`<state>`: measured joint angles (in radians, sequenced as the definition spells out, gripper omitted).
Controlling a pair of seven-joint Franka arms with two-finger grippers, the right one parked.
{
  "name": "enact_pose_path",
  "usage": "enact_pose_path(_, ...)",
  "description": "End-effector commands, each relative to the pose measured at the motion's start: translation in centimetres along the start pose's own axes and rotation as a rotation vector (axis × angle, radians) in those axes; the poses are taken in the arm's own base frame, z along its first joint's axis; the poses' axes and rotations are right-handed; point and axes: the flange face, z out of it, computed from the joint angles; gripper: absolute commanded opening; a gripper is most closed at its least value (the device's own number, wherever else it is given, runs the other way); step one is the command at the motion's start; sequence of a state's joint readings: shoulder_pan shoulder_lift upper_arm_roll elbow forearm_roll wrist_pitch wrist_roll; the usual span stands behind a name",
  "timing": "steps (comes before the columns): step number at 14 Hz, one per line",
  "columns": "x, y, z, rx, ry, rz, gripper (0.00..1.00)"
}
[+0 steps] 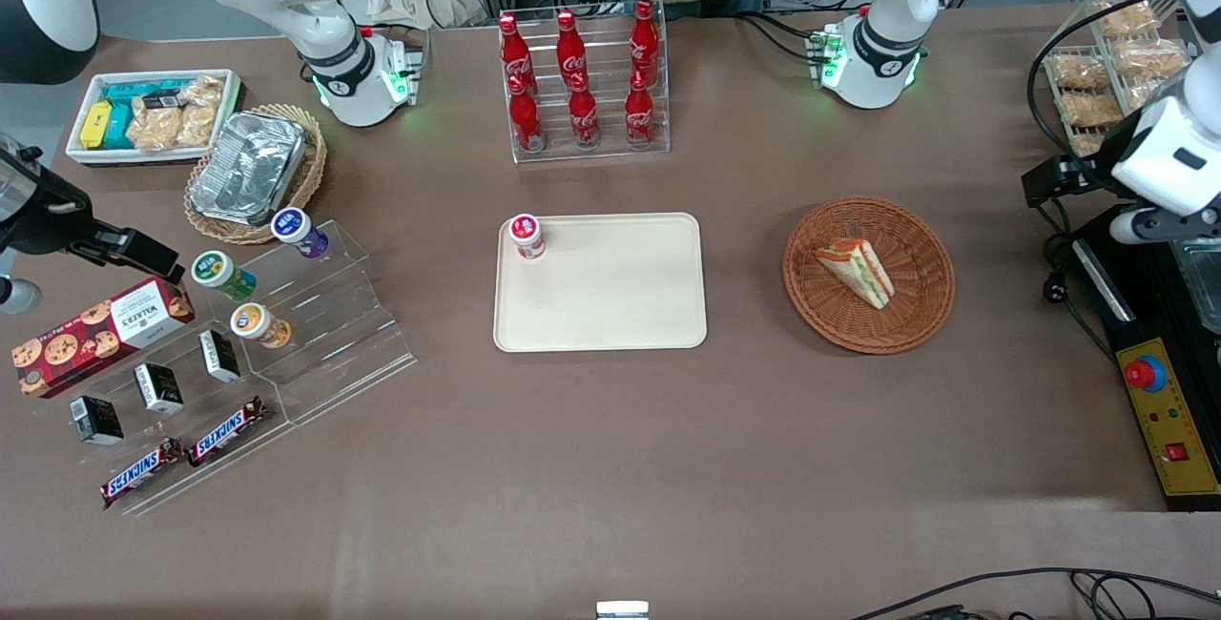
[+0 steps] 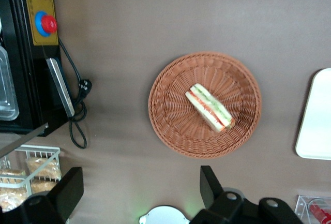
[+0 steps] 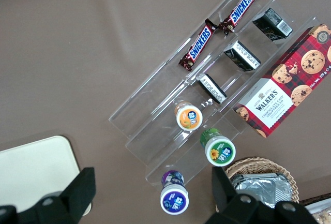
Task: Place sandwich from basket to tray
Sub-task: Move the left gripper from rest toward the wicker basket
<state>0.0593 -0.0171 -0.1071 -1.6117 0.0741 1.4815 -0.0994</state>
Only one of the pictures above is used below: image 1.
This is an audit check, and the brown round wicker basket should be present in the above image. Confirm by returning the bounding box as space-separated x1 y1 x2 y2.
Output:
782 196 956 355

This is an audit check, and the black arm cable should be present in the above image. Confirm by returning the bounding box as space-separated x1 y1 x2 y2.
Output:
1026 0 1186 161

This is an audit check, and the orange yogurt cup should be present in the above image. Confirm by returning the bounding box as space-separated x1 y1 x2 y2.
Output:
230 302 293 350

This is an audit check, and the white plastic bin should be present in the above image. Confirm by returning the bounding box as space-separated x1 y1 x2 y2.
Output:
65 69 245 168

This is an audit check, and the clear bag of crackers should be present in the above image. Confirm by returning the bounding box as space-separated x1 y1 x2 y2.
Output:
176 76 226 148
127 105 184 153

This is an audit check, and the beige plastic tray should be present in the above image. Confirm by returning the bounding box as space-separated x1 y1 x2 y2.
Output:
493 213 709 354

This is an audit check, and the small black carton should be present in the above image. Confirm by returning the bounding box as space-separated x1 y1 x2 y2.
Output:
134 362 185 416
198 329 241 383
71 395 125 447

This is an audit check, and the yellow small box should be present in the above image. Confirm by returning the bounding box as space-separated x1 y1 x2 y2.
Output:
80 101 116 151

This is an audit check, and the aluminium foil tray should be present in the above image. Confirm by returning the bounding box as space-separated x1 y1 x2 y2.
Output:
189 111 308 227

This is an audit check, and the black floor cable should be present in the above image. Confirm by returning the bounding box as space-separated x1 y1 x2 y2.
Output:
849 568 1221 620

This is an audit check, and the black table appliance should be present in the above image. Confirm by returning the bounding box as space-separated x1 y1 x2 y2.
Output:
1073 205 1221 512

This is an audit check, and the black power cable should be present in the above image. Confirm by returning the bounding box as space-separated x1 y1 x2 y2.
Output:
1038 196 1119 365

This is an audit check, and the red cola bottle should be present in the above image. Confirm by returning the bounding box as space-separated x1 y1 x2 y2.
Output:
507 76 547 155
568 74 602 150
625 72 657 147
630 0 661 77
556 10 590 87
499 13 535 94

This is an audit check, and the yellow emergency stop box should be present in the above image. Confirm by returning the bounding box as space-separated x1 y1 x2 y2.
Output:
1116 338 1221 499

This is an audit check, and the clear acrylic stepped display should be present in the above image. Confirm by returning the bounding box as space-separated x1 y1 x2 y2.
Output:
57 219 418 517

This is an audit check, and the red cookie box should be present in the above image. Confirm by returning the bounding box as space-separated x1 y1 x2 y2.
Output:
11 277 197 399

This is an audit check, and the red-lidded white cup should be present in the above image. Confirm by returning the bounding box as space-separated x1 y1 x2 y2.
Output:
508 214 547 261

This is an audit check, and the purple yogurt cup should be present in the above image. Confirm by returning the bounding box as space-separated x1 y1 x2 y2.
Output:
271 208 330 259

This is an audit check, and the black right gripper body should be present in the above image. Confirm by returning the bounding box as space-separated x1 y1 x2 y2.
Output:
0 135 94 257

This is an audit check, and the triangular sandwich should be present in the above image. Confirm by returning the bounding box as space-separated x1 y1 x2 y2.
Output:
814 238 897 310

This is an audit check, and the snickers chocolate bar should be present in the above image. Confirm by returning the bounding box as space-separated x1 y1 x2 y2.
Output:
187 396 269 467
100 438 184 509

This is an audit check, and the teal snack box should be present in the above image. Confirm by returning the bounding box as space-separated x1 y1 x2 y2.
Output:
103 79 197 150

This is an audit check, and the clear acrylic bottle rack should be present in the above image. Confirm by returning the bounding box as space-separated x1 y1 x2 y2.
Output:
499 0 672 165

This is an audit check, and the green yogurt cup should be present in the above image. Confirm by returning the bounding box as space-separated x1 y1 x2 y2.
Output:
191 250 257 302

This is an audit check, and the tan oval wicker basket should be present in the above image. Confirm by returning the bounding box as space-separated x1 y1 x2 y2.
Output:
184 104 328 246

